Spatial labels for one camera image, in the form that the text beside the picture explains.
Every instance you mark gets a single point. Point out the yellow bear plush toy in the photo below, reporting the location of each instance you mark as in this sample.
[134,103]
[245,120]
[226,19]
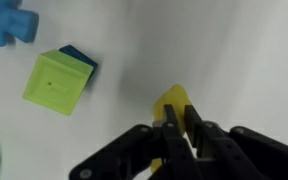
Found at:
[174,96]

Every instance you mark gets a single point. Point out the dark blue cube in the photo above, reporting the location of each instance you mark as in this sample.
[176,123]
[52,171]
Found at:
[80,56]

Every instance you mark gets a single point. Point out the lime green cube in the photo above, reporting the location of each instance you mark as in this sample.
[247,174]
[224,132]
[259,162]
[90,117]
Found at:
[55,83]

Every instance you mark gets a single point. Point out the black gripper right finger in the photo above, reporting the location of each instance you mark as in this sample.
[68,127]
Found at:
[250,156]

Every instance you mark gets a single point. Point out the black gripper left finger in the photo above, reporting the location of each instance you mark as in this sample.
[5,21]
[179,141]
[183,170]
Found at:
[144,156]

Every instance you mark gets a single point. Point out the light blue knobbed block toy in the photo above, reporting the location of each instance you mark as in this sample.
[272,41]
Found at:
[10,20]

